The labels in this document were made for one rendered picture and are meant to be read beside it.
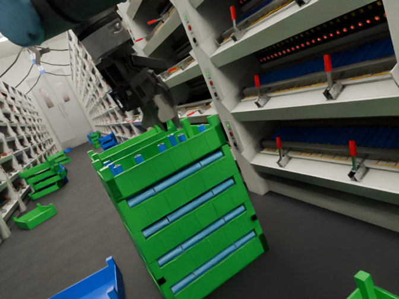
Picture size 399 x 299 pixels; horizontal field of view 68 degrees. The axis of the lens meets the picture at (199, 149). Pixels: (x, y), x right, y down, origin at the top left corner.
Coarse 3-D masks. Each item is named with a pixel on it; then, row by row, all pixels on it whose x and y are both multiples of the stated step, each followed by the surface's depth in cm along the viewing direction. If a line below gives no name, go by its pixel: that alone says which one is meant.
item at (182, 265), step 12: (240, 216) 77; (252, 216) 78; (228, 228) 75; (240, 228) 77; (252, 228) 78; (204, 240) 72; (216, 240) 74; (228, 240) 75; (192, 252) 71; (204, 252) 73; (216, 252) 74; (156, 264) 68; (168, 264) 69; (180, 264) 70; (192, 264) 72; (156, 276) 68; (168, 276) 69; (180, 276) 70
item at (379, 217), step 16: (272, 176) 112; (288, 192) 103; (304, 192) 94; (320, 192) 88; (336, 192) 85; (336, 208) 84; (352, 208) 78; (368, 208) 73; (384, 208) 70; (384, 224) 71
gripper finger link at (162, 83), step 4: (156, 80) 63; (160, 80) 64; (156, 84) 63; (160, 84) 63; (164, 84) 64; (160, 88) 64; (164, 88) 64; (168, 88) 64; (156, 92) 65; (160, 92) 64; (164, 92) 64; (168, 92) 65; (164, 96) 65; (168, 96) 65; (172, 96) 65; (168, 100) 65; (172, 100) 66; (172, 104) 66
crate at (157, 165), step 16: (192, 128) 88; (208, 128) 79; (192, 144) 70; (208, 144) 72; (224, 144) 74; (96, 160) 79; (128, 160) 83; (144, 160) 85; (160, 160) 67; (176, 160) 68; (192, 160) 70; (112, 176) 63; (128, 176) 64; (144, 176) 65; (160, 176) 67; (112, 192) 63; (128, 192) 64
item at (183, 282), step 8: (248, 232) 80; (240, 240) 78; (248, 240) 80; (232, 248) 77; (216, 256) 75; (224, 256) 76; (208, 264) 74; (216, 264) 78; (192, 272) 73; (200, 272) 73; (184, 280) 72; (192, 280) 74; (176, 288) 71
